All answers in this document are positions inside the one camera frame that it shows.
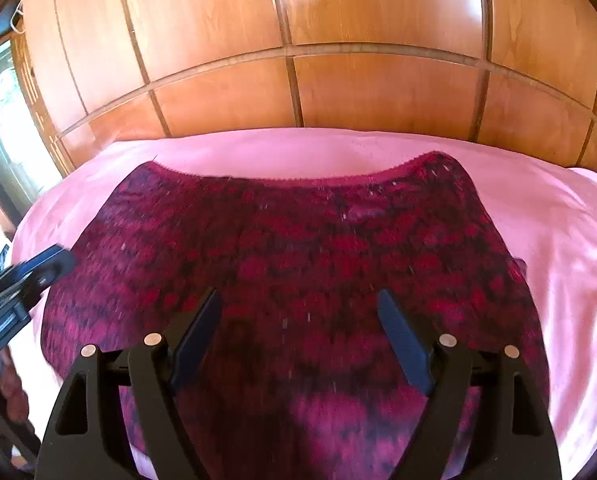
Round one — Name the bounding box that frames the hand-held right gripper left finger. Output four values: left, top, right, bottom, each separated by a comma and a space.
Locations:
36, 287, 223, 480

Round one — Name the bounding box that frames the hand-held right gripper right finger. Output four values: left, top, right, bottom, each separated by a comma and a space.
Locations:
377, 289, 563, 480

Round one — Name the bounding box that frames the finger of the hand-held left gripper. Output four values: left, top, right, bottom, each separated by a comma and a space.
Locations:
12, 244, 77, 287

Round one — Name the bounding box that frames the red floral long-sleeve shirt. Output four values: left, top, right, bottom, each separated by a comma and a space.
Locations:
41, 150, 552, 480

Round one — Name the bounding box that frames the person's left hand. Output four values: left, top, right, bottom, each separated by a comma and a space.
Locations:
0, 360, 35, 456

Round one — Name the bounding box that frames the glass door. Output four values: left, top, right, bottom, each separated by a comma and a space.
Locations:
0, 40, 45, 228

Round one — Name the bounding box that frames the pink bed sheet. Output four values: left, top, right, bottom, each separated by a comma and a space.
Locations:
11, 126, 597, 480

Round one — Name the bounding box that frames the wooden headboard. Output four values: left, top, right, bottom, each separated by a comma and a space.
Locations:
11, 0, 597, 182

